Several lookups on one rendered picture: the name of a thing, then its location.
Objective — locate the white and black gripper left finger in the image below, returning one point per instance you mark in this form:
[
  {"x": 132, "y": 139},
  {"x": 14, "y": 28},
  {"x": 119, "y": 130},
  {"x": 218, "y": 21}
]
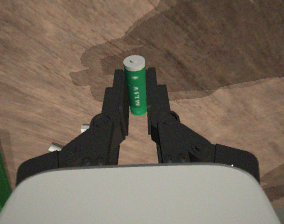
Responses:
[{"x": 98, "y": 145}]

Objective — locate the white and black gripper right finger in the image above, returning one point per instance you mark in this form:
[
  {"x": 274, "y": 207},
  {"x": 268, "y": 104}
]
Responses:
[{"x": 180, "y": 144}]

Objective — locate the green aa battery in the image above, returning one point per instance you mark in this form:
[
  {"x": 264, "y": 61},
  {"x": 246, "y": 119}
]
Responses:
[{"x": 134, "y": 68}]

